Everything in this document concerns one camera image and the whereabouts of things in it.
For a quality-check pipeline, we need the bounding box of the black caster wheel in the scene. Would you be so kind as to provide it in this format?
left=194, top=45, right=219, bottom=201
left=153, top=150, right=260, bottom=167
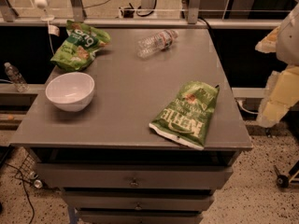
left=274, top=166, right=289, bottom=188

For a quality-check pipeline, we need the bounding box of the white desk lamp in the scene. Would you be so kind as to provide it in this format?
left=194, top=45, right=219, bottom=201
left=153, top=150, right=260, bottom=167
left=34, top=0, right=54, bottom=21

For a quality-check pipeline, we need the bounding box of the white bowl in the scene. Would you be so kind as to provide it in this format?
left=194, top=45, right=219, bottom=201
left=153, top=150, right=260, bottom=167
left=45, top=72, right=95, bottom=112

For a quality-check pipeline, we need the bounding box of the grey drawer cabinet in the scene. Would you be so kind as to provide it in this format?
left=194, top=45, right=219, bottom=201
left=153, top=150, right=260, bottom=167
left=12, top=29, right=251, bottom=224

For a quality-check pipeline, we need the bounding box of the black floor cable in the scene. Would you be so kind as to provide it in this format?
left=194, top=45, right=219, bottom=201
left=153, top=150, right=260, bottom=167
left=3, top=161, right=36, bottom=224

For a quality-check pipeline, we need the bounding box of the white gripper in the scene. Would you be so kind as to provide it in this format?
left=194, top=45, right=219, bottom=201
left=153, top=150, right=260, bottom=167
left=255, top=4, right=299, bottom=128

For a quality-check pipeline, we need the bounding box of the clear plastic water bottle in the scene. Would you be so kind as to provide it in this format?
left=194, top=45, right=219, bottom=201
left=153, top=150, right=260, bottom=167
left=137, top=29, right=178, bottom=59

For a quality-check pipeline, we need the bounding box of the small water bottle on ledge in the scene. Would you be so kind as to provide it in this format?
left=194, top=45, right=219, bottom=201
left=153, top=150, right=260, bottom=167
left=4, top=63, right=29, bottom=92

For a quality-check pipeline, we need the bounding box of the green jalapeno kettle chip bag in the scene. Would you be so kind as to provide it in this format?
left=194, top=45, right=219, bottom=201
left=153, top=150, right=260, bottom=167
left=149, top=81, right=220, bottom=150

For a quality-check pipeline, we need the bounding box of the green snack bag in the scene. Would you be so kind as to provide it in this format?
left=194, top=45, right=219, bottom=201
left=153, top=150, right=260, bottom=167
left=50, top=21, right=110, bottom=72

